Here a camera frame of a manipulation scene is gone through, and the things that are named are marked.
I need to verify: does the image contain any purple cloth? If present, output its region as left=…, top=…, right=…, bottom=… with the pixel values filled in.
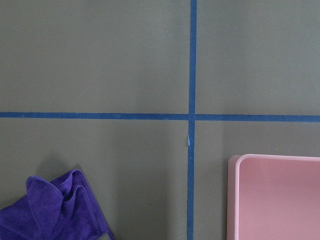
left=0, top=169, right=115, bottom=240

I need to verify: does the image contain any pink plastic bin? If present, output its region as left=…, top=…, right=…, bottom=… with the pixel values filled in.
left=226, top=154, right=320, bottom=240

